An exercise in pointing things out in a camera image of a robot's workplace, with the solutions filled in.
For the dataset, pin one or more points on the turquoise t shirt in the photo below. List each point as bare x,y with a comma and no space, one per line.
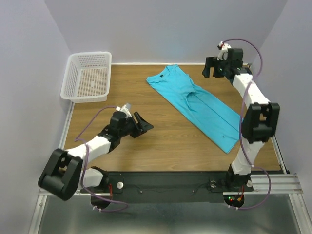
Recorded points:
210,115

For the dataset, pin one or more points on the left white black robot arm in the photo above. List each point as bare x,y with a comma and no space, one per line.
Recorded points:
63,172

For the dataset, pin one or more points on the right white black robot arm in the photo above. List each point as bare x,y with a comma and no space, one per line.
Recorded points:
257,125

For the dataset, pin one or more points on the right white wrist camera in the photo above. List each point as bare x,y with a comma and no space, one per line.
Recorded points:
223,50

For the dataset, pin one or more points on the white perforated plastic basket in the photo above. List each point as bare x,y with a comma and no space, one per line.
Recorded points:
87,77

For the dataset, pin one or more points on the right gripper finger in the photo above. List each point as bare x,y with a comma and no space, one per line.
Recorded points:
217,72
209,63

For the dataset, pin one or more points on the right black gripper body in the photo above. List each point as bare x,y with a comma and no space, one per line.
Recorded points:
223,64

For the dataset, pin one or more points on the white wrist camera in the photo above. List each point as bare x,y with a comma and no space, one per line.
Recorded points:
125,109
223,50

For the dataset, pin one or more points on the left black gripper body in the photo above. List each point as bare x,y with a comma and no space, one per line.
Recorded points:
130,125

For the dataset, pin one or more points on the left white knob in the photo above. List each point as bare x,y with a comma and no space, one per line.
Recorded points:
120,185

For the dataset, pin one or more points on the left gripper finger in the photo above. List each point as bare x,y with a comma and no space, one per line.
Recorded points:
142,124
137,132

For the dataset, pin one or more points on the aluminium frame rail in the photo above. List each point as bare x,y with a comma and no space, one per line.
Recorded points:
280,184

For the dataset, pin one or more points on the right metal knob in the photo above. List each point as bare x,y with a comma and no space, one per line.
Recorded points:
213,184

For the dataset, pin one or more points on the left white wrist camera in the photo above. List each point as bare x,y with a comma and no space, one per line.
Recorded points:
125,109

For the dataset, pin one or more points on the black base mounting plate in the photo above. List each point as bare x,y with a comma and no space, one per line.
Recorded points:
168,187

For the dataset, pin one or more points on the circuit board with leds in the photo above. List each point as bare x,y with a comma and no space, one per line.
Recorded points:
234,200

